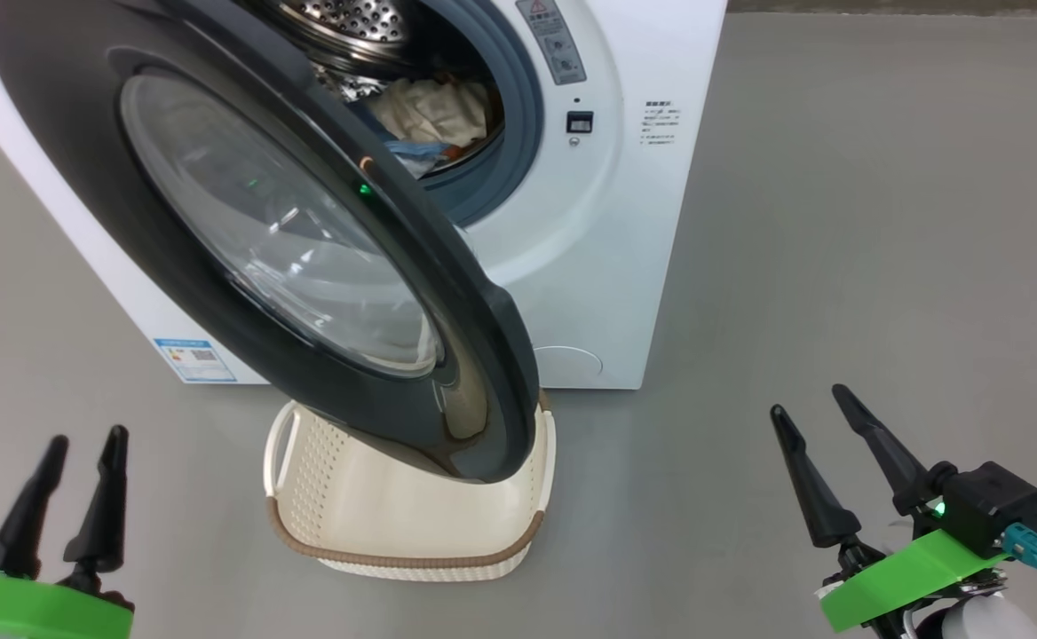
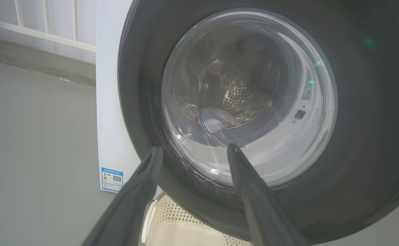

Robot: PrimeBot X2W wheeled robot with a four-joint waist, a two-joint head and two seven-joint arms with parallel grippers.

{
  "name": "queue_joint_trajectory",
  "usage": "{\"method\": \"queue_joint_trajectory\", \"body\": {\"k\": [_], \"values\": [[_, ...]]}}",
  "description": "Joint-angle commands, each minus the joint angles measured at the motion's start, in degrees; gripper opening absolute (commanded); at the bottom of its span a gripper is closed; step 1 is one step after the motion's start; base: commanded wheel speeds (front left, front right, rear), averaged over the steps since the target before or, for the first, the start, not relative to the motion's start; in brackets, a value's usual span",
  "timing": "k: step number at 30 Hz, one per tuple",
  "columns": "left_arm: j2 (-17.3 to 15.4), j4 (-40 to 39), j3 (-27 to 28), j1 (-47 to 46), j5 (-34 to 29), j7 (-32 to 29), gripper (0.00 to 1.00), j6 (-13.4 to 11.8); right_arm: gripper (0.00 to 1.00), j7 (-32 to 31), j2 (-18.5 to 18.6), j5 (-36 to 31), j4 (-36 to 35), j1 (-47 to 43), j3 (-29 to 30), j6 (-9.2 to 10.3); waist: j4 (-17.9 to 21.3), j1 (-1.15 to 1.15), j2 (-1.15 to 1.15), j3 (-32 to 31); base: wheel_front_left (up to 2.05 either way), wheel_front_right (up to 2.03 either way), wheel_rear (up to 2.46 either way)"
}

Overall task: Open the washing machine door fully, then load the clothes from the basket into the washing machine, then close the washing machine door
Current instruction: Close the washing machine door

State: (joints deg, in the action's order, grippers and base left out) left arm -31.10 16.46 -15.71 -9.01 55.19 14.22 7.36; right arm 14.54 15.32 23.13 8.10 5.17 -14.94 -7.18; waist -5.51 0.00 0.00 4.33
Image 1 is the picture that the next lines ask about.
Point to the round white drain filter cover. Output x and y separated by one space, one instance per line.
572 368

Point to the blue energy label sticker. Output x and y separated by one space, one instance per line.
194 359

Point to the small printed text label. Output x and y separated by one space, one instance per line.
662 122

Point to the grey warning sticker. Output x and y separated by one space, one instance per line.
552 40

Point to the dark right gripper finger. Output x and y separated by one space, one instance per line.
891 453
816 497

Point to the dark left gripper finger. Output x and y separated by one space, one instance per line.
26 524
103 515

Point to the white front-load washing machine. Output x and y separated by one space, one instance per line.
625 222

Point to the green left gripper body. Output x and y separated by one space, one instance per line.
30 612

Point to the cream perforated laundry basket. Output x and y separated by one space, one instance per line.
394 515

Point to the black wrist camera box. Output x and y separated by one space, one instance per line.
989 506

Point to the blue orange cartoon print garment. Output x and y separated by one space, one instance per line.
430 111

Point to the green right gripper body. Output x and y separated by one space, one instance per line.
909 581

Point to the black round glass washer door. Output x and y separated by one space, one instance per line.
217 222

